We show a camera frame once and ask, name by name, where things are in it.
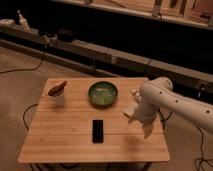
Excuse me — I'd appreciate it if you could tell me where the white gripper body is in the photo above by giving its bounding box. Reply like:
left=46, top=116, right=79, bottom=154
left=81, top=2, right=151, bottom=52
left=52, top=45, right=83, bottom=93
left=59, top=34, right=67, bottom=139
left=142, top=123, right=154, bottom=139

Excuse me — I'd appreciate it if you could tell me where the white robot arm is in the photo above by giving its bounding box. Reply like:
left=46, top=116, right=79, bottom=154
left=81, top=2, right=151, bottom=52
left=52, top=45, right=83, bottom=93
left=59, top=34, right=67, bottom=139
left=128, top=77, right=213, bottom=138

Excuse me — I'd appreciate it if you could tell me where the white rectangular block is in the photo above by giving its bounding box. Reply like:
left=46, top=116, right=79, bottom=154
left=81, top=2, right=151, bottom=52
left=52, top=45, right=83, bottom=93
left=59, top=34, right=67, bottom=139
left=123, top=103, right=137, bottom=118

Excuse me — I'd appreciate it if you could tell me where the black smartphone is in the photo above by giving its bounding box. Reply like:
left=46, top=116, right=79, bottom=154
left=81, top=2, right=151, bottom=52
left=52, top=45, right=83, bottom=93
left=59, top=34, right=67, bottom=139
left=92, top=120, right=104, bottom=143

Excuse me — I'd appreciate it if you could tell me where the green ceramic bowl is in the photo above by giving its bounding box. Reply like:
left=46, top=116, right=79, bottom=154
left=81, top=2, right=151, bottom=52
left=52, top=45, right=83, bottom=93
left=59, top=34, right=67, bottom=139
left=88, top=81, right=118, bottom=107

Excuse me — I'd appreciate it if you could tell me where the wooden table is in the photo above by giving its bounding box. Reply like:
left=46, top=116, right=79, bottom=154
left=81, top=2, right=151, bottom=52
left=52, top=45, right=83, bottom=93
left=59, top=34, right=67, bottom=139
left=18, top=77, right=170, bottom=163

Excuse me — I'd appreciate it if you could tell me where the white cup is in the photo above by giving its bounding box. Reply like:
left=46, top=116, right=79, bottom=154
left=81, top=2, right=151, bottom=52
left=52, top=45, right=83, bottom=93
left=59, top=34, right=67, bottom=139
left=48, top=89, right=65, bottom=107

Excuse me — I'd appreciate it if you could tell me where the brown object in cup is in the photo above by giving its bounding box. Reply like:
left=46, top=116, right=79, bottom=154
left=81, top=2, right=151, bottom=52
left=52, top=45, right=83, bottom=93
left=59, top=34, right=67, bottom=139
left=48, top=81, right=67, bottom=96

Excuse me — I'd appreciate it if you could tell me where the black device on ledge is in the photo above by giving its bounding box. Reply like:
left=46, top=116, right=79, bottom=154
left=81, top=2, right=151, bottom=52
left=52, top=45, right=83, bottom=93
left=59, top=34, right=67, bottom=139
left=57, top=29, right=75, bottom=42

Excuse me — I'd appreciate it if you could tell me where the wooden shelf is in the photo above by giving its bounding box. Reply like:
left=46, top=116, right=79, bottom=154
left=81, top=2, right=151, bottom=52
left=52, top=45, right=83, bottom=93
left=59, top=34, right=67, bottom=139
left=54, top=0, right=213, bottom=31

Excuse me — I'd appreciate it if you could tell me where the white spray bottle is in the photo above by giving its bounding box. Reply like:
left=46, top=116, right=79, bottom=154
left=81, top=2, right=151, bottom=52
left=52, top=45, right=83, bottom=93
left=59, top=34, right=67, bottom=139
left=17, top=10, right=30, bottom=31

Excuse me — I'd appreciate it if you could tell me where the black cable on floor right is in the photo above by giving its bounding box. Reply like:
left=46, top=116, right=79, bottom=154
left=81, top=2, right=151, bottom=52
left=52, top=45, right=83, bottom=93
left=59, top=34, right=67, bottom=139
left=194, top=126, right=213, bottom=171

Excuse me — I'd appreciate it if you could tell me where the black cable on floor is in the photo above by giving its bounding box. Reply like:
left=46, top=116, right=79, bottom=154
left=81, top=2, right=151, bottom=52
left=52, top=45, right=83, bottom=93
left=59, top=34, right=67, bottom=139
left=22, top=102, right=40, bottom=131
left=194, top=126, right=213, bottom=171

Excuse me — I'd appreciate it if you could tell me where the black cable on floor left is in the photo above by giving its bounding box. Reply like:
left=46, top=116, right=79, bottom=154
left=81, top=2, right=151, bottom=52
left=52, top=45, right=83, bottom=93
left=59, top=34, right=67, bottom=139
left=22, top=102, right=40, bottom=131

